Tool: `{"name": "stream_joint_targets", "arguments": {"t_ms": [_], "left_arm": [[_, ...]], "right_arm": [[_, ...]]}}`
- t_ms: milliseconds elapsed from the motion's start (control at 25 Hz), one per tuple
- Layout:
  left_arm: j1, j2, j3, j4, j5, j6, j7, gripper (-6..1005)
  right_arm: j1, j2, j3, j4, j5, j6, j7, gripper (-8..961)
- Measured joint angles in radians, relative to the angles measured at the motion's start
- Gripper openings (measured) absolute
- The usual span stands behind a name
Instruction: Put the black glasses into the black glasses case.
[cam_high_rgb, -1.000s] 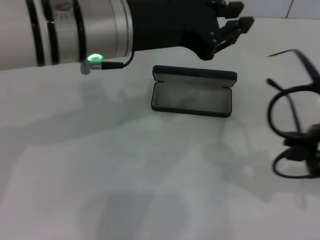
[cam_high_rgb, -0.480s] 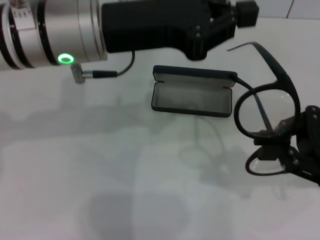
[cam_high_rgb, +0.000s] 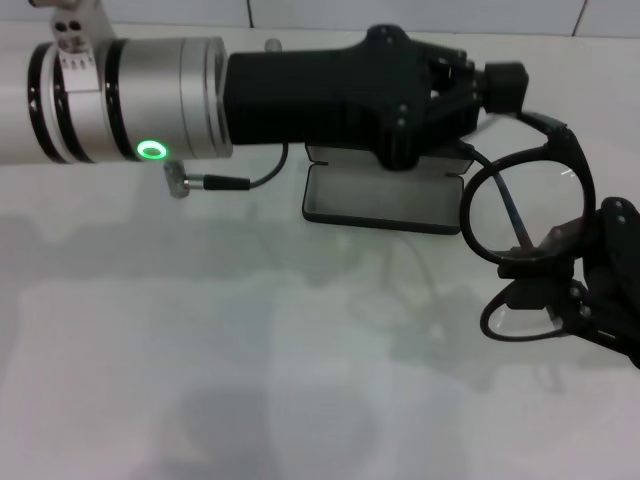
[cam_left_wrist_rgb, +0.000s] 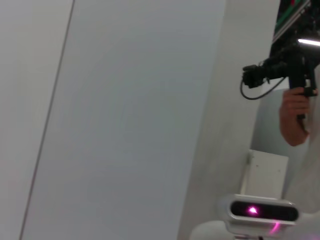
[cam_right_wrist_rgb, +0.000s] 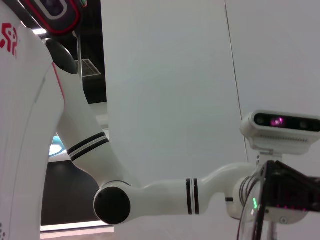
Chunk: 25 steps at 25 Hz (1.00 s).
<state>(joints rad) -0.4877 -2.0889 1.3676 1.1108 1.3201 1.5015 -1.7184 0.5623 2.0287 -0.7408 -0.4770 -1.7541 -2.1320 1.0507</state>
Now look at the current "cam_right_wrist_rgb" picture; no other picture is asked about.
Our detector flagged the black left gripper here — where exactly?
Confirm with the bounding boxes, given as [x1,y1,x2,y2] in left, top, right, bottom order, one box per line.
[271,169,320,211]

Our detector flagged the black glasses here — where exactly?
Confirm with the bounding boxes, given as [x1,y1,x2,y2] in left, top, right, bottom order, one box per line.
[236,160,320,240]

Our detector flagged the ceiling air vent grille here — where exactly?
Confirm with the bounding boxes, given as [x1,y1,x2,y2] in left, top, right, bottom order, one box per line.
[74,58,102,77]

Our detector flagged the round ceiling light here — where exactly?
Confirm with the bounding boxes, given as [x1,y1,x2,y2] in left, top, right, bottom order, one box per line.
[48,133,64,157]

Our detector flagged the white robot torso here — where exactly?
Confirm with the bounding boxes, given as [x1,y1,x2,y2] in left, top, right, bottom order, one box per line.
[0,0,66,240]

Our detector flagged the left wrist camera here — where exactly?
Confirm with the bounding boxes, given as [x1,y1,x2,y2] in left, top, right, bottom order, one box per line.
[239,109,320,157]

